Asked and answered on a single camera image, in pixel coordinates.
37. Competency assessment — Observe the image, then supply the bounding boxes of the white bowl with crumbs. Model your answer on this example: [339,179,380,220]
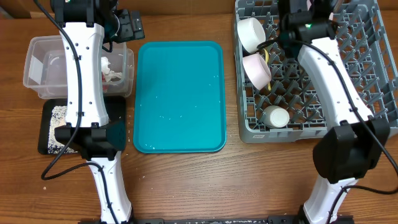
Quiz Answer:
[237,17,266,54]

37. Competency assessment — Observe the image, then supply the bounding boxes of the white napkin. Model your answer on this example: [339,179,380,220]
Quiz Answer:
[101,57,122,82]

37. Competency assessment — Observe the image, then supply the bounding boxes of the yellow plastic spoon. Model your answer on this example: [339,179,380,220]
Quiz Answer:
[264,49,272,91]

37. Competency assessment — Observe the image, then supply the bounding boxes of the pink bowl with nuts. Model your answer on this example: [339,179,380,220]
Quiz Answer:
[243,54,271,90]

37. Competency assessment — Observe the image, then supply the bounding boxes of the white paper cup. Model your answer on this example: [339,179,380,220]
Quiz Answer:
[263,105,290,128]

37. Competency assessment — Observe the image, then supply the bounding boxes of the white round plate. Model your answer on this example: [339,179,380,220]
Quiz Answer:
[307,0,336,20]

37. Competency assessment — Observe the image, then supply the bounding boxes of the red ketchup packet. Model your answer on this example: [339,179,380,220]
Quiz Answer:
[102,73,109,93]

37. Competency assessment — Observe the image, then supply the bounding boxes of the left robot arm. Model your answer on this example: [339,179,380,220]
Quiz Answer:
[49,0,145,223]

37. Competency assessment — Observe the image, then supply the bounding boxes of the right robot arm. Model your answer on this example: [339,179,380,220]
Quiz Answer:
[277,0,390,223]

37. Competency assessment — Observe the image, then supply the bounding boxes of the grey dishwasher rack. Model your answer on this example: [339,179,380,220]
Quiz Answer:
[234,1,397,143]

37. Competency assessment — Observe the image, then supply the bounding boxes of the clear plastic bin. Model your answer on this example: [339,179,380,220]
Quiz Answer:
[23,35,134,99]

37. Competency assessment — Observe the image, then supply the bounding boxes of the teal serving tray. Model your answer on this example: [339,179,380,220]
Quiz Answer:
[133,41,227,154]

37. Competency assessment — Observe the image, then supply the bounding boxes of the spilled white crumbs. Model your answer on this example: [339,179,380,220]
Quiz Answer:
[47,106,67,154]

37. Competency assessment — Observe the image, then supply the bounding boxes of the black plastic tray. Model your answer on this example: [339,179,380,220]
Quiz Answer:
[37,96,126,155]

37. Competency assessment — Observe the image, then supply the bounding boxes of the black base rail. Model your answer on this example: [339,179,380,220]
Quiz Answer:
[133,215,355,224]

